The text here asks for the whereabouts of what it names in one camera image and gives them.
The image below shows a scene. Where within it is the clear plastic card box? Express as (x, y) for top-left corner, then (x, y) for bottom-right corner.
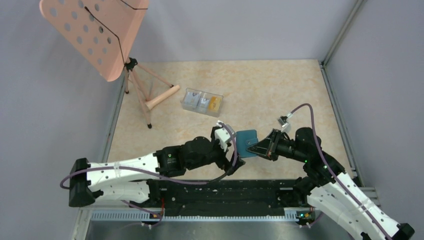
(181, 88), (224, 118)

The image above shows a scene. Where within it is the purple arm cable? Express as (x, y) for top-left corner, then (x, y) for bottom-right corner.
(59, 122), (239, 228)
(286, 103), (395, 240)

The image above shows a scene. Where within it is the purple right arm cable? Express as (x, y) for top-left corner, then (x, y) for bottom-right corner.
(286, 103), (395, 240)

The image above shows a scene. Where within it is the blue leather card holder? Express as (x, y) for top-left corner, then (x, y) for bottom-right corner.
(235, 129), (259, 159)

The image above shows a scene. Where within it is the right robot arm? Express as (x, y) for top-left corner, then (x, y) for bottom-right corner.
(247, 127), (415, 240)

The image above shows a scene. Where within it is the yellow card in box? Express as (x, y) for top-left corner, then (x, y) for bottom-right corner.
(208, 96), (222, 112)

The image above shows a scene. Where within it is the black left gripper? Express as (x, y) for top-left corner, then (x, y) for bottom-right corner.
(186, 126), (245, 174)

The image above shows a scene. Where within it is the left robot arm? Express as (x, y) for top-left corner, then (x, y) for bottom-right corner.
(64, 136), (245, 208)

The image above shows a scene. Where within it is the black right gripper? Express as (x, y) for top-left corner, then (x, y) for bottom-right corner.
(247, 128), (309, 163)

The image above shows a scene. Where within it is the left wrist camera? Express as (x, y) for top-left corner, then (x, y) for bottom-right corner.
(212, 120), (236, 152)

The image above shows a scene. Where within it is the aluminium rail frame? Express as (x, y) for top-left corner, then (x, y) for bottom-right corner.
(79, 187), (379, 223)

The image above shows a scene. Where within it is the pink perforated music stand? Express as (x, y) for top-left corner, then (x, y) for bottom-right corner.
(39, 0), (180, 129)

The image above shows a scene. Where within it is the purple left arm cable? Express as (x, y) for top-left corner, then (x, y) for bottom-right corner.
(59, 122), (239, 228)

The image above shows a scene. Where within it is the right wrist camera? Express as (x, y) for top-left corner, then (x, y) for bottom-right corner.
(277, 115), (291, 133)

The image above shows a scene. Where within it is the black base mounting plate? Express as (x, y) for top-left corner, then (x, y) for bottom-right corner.
(130, 179), (313, 217)

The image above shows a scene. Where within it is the white card in box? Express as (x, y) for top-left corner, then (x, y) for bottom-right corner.
(196, 97), (210, 113)
(183, 92), (201, 107)

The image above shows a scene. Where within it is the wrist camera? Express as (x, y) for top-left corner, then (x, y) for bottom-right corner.
(212, 120), (236, 152)
(277, 115), (291, 133)

